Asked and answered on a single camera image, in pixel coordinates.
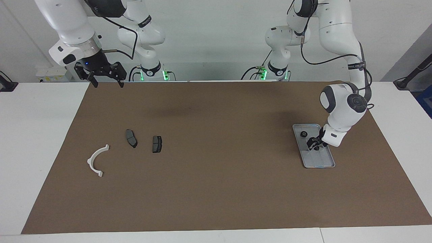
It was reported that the white box yellow label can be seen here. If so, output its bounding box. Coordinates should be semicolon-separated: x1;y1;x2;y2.
35;66;76;83

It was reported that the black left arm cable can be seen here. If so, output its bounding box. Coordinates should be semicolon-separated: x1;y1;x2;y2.
287;0;375;110

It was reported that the white curved plastic bracket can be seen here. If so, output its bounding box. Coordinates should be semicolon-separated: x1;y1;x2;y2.
87;144;110;178

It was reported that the black left base cable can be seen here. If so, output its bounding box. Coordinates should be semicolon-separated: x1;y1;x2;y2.
241;51;274;80

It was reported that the black angled stand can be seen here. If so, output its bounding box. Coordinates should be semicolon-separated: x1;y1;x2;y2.
393;53;432;91

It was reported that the silver metal tray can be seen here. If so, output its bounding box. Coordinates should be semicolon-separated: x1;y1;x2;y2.
292;124;336;169

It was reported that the blue bin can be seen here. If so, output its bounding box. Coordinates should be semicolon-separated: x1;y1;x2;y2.
416;84;432;119

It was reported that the brown table mat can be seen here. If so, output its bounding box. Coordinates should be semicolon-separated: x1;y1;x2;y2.
21;81;432;234

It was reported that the long dark brake pad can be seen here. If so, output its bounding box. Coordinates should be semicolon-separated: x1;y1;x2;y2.
125;129;138;149

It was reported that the black table clamp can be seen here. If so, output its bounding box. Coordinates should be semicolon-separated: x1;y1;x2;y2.
0;70;18;92

